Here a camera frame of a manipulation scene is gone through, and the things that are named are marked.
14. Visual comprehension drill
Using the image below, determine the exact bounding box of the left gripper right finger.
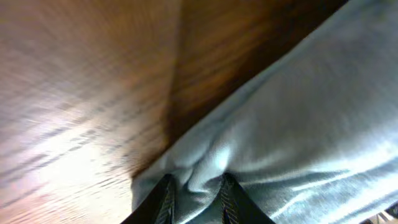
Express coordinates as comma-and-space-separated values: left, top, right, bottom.
220, 174, 275, 224

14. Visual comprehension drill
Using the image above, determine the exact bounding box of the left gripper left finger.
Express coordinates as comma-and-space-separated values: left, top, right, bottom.
121, 174, 175, 224

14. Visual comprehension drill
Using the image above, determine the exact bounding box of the grey t-shirt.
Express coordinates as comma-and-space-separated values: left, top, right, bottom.
132, 1, 397, 223

